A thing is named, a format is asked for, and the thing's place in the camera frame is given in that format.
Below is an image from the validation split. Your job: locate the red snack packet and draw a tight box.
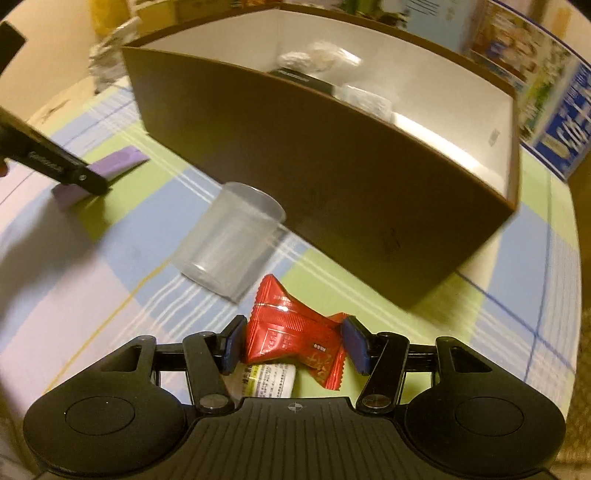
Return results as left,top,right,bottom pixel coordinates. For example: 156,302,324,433
242,274,349,391

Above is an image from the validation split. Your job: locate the purple cream tube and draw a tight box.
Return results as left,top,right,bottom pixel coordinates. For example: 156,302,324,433
51,146,149,211

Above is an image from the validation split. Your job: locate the cotton swab bag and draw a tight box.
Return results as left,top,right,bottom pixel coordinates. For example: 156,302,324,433
276,41,363,74

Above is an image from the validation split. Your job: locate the small white bottle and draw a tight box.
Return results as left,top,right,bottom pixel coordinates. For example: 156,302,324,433
224,363,297,404

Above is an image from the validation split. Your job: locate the clear plastic cup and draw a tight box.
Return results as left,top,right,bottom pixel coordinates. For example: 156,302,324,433
171,182,286,303

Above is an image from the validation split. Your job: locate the plaid tablecloth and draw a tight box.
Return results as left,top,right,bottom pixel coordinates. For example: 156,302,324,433
1,80,581,418

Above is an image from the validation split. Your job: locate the brown open storage box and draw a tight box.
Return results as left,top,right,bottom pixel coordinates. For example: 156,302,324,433
123,4,520,307

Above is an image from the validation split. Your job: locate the brown blue knitted cloth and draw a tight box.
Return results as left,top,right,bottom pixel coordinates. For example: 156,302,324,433
335,83,394,123

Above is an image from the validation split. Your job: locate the black shaver box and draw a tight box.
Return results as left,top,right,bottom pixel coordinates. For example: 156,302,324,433
269,68,335,96

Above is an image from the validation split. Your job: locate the blue milk carton box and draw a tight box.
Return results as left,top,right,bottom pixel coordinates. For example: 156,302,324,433
466,1,590,180

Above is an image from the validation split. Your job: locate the green milk carton box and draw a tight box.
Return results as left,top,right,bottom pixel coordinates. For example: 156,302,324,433
338,0,478,51

